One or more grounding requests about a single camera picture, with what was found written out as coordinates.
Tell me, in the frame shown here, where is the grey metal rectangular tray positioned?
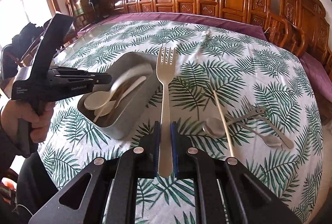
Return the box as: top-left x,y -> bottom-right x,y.
77,52 -> 159,140

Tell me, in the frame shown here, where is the wooden dining chair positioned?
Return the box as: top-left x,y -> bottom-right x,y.
0,19 -> 78,79

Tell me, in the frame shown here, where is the cream plastic fork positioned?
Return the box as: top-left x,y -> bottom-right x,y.
156,47 -> 176,178

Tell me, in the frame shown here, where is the cream plastic spoon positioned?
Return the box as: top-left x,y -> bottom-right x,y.
94,76 -> 146,117
84,63 -> 153,110

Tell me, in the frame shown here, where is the carved wooden armchair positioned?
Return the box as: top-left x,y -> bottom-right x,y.
279,0 -> 331,76

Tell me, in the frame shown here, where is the purple sofa cushion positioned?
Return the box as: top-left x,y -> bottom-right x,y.
78,12 -> 268,42

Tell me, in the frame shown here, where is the person's left hand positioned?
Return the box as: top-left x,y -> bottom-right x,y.
1,100 -> 55,144

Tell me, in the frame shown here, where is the purple armchair cushion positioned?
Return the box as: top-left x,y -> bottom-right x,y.
299,52 -> 332,102

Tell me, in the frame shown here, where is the green leaf pattern tablecloth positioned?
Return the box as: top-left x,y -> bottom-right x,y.
39,21 -> 323,223

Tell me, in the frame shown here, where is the dark brown wooden chopstick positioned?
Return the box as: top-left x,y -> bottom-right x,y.
103,81 -> 131,120

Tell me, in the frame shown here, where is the light bamboo chopstick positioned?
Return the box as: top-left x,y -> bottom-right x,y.
213,90 -> 234,157

